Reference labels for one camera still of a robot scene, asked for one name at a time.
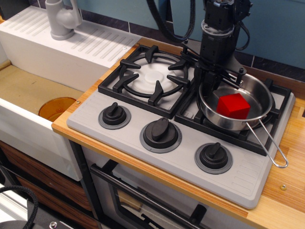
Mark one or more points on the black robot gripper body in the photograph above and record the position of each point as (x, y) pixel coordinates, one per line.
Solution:
(217, 55)

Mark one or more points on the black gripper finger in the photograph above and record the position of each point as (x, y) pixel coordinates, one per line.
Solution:
(200, 79)
(212, 81)

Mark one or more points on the red wooden cube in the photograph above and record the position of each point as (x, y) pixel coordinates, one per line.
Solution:
(233, 106)

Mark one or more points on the stainless steel pan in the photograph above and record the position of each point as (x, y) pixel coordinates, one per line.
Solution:
(258, 95)

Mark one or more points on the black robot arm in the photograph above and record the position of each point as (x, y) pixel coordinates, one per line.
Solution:
(222, 15)

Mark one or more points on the middle black stove knob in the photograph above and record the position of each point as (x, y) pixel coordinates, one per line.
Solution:
(160, 136)

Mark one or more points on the black stove knob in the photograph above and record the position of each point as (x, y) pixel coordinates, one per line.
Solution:
(114, 117)
(213, 158)
(160, 136)

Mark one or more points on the right black stove knob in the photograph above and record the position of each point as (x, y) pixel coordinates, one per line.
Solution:
(213, 158)

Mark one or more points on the grey toy stove top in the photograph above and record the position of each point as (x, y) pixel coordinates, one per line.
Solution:
(242, 183)

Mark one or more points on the left black stove knob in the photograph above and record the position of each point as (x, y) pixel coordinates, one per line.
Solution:
(114, 117)

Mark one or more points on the black left burner grate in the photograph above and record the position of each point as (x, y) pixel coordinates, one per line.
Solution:
(151, 81)

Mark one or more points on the black burner grate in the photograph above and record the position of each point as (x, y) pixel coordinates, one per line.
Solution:
(151, 81)
(283, 100)

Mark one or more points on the black right burner grate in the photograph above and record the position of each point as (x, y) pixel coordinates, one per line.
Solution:
(283, 100)

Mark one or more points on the oven door with window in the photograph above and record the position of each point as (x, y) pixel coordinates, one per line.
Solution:
(139, 202)

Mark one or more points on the grey toy faucet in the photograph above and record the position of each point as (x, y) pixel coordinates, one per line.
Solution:
(62, 21)

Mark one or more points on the orange translucent plate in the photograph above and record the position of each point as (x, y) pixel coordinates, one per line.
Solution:
(54, 108)

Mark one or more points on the white toy sink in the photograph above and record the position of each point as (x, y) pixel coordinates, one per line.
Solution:
(35, 68)

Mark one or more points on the wooden drawer fronts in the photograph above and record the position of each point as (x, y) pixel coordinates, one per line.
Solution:
(56, 193)

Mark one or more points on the black oven door handle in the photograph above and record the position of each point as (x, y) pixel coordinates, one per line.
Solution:
(105, 173)

